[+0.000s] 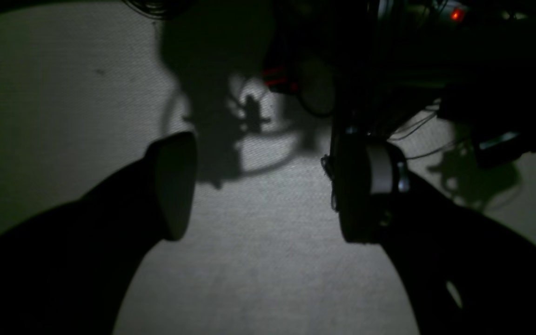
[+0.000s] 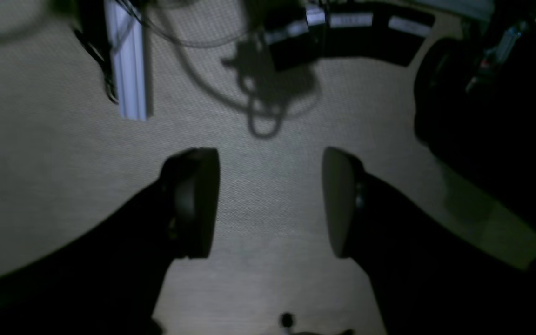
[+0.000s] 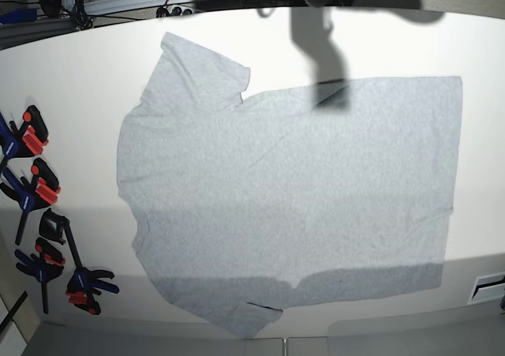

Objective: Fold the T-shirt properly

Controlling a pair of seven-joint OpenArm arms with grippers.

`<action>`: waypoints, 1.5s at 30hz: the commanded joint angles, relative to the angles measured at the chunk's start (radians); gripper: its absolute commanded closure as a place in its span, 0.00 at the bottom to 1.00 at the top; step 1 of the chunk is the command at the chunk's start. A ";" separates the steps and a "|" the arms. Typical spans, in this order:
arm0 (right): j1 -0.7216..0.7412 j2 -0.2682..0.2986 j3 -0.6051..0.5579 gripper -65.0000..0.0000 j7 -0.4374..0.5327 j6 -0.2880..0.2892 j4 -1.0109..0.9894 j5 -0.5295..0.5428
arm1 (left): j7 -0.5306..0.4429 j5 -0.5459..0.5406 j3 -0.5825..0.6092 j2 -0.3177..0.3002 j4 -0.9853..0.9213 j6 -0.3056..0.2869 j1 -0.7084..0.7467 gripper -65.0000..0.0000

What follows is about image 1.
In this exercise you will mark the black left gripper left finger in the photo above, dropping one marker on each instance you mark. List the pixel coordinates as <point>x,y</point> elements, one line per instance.
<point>66,271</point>

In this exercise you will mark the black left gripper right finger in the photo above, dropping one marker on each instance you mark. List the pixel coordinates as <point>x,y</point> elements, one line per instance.
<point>464,273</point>

